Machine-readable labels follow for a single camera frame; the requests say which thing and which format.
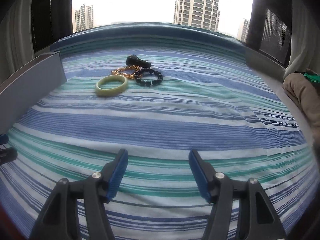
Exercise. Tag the white cardboard box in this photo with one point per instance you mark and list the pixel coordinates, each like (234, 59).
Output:
(30, 87)

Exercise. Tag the tall apartment tower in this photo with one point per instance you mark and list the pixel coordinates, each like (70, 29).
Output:
(196, 7)

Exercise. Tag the slim apartment tower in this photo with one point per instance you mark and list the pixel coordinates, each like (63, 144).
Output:
(243, 30)

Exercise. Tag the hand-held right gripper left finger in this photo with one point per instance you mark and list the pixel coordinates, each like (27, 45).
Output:
(117, 172)

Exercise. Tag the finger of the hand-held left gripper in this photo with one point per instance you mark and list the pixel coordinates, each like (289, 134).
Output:
(3, 139)
(7, 156)

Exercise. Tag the white pleated curtain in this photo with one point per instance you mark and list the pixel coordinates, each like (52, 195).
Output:
(17, 37)
(302, 30)

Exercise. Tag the twin apartment tower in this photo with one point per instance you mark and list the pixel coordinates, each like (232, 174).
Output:
(83, 17)

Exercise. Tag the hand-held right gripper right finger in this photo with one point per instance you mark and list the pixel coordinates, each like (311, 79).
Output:
(198, 172)

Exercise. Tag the pale green jade bangle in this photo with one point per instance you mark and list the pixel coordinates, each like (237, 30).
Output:
(110, 93)

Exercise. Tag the blue green striped cloth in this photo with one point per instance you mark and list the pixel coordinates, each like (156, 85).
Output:
(162, 125)

